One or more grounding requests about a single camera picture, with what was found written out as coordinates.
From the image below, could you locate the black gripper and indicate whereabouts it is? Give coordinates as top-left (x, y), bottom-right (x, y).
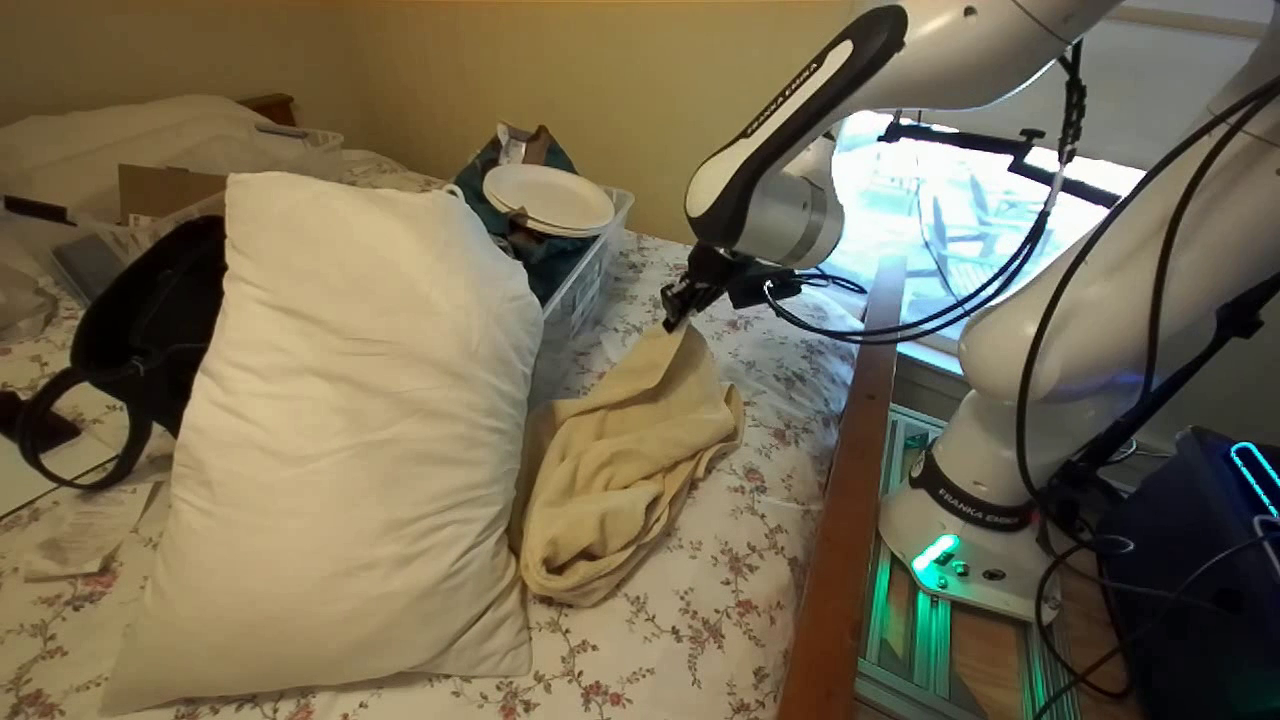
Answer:
top-left (661, 240), bottom-right (773, 338)

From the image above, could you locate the cream waffle weave towel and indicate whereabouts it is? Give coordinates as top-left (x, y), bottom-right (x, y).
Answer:
top-left (518, 322), bottom-right (747, 612)

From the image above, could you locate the clear plastic storage bin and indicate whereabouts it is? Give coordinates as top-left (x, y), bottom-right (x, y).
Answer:
top-left (534, 186), bottom-right (637, 351)

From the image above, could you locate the white paper plate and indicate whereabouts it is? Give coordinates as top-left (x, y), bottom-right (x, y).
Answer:
top-left (482, 162), bottom-right (618, 240)

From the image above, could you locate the crinkled clear plastic bag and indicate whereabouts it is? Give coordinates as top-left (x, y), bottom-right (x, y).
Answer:
top-left (494, 120), bottom-right (535, 174)

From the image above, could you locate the brown wooden bed footboard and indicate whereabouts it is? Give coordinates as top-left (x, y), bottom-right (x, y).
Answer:
top-left (775, 255), bottom-right (914, 720)

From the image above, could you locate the floral print bed sheet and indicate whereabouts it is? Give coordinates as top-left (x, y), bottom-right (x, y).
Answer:
top-left (0, 145), bottom-right (871, 720)

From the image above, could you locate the bright glass window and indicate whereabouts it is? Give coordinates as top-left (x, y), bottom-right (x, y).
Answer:
top-left (795, 103), bottom-right (1152, 375)

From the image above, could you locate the large white pillow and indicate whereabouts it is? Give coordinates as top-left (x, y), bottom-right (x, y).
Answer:
top-left (102, 170), bottom-right (547, 717)

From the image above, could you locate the black metal stand bar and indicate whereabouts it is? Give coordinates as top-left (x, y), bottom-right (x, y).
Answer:
top-left (876, 116), bottom-right (1124, 212)

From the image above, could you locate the green lit robot mounting stand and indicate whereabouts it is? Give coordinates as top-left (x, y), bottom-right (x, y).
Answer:
top-left (858, 397), bottom-right (1072, 720)

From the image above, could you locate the black fabric bag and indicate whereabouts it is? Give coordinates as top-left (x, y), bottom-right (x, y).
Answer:
top-left (72, 215), bottom-right (231, 438)

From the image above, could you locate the brown cardboard box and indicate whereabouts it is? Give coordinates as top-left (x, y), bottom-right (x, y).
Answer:
top-left (117, 162), bottom-right (231, 223)

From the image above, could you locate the flat white pillow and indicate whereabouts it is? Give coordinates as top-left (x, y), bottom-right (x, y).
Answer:
top-left (0, 91), bottom-right (343, 223)

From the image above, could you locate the dark computer tower teal light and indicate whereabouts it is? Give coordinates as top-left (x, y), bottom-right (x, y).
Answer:
top-left (1098, 424), bottom-right (1280, 720)

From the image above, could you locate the black slim remote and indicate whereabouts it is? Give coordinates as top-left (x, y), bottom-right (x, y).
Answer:
top-left (0, 194), bottom-right (78, 230)

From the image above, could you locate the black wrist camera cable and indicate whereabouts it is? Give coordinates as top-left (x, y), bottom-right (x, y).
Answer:
top-left (763, 36), bottom-right (1091, 348)

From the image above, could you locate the black hanging cable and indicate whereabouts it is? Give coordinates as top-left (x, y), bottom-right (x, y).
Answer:
top-left (1012, 75), bottom-right (1280, 703)

